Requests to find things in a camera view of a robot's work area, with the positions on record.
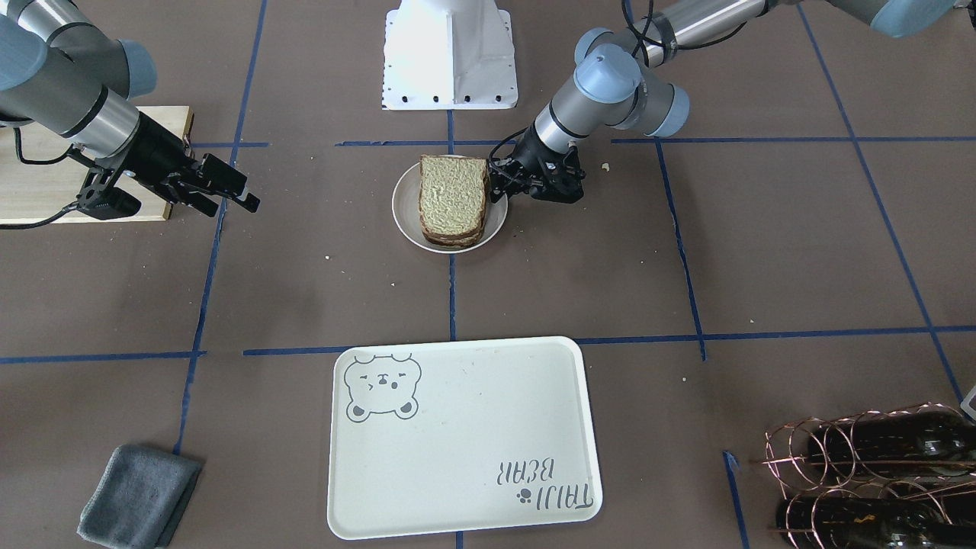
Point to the bread slice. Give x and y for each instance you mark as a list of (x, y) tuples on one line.
[(452, 193), (465, 240)]

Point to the dark wine bottle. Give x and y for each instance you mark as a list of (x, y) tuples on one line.
[(935, 443), (850, 522)]

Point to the copper wire bottle rack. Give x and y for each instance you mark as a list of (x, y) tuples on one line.
[(876, 479)]

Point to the white round plate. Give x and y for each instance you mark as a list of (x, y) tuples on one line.
[(405, 204)]

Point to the wooden cutting board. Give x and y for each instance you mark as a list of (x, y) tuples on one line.
[(32, 193)]

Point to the cream bear tray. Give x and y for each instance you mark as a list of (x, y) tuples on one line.
[(458, 436)]

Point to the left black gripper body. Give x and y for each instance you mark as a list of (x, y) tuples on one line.
[(531, 152)]

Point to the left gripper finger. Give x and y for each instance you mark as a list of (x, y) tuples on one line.
[(502, 187), (499, 170)]

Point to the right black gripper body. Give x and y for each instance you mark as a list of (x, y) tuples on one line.
[(155, 152)]

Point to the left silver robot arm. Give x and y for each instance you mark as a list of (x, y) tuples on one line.
[(613, 84)]

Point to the dark wine bottle far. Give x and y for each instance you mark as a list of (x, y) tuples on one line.
[(850, 522)]

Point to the dark wine bottle near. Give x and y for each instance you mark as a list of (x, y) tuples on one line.
[(935, 443)]

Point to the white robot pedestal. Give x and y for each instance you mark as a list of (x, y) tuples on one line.
[(448, 55)]

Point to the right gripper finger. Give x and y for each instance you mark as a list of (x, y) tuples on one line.
[(213, 176), (178, 193)]

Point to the grey folded cloth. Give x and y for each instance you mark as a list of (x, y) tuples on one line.
[(140, 500)]

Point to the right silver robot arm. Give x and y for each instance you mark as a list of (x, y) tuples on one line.
[(61, 71)]

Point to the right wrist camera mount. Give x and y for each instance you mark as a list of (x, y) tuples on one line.
[(100, 197)]

